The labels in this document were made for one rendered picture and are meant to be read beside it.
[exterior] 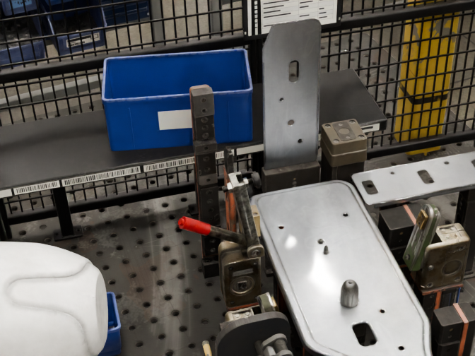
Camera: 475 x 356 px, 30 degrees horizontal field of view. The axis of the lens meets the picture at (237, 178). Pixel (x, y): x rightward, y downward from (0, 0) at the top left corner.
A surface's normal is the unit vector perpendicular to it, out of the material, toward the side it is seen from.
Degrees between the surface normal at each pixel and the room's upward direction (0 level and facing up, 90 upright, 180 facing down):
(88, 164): 0
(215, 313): 0
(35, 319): 49
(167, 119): 90
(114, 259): 0
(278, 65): 90
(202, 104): 90
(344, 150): 89
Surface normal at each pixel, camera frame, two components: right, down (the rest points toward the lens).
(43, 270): 0.28, -0.71
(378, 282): -0.03, -0.77
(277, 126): 0.25, 0.61
